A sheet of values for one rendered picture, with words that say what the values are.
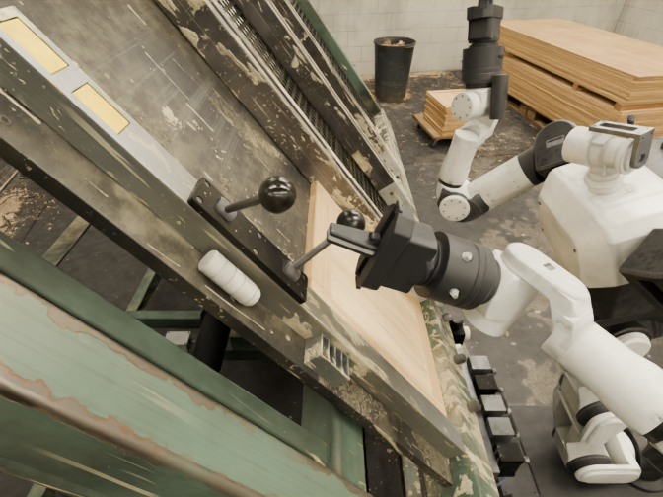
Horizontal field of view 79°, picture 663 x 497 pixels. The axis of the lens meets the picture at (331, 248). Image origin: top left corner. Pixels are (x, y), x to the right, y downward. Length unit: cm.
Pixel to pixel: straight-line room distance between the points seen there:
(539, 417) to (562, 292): 145
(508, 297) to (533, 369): 177
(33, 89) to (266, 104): 47
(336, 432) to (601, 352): 37
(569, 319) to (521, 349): 184
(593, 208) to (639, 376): 40
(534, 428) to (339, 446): 135
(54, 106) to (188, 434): 32
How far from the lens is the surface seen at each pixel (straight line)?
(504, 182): 111
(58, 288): 45
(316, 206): 82
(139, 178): 47
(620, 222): 85
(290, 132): 87
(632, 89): 427
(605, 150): 85
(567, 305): 54
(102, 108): 48
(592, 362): 55
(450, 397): 100
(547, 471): 186
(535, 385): 227
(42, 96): 47
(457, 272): 50
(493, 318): 58
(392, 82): 532
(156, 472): 36
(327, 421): 69
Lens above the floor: 173
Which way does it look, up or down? 39 degrees down
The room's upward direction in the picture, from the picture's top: straight up
